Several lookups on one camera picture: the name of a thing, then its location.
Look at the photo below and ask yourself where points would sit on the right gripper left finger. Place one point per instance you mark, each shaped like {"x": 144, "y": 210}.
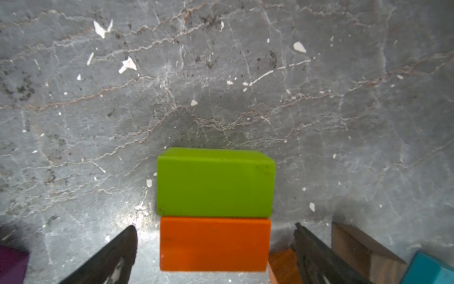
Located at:
{"x": 112, "y": 264}

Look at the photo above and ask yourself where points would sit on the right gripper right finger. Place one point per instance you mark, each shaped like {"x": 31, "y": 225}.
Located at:
{"x": 319, "y": 264}

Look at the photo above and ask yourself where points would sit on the orange brown wedge block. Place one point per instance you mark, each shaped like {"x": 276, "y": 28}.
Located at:
{"x": 282, "y": 268}

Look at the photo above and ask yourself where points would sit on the dark walnut wedge block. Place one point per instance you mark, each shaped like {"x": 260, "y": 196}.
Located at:
{"x": 366, "y": 255}

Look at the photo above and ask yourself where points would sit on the orange rectangular block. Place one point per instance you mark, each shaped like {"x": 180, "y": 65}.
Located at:
{"x": 189, "y": 244}

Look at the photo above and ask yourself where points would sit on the purple wedge block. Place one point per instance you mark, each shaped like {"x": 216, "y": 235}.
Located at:
{"x": 13, "y": 265}

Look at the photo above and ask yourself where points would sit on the small teal block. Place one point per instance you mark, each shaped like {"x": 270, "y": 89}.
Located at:
{"x": 426, "y": 269}

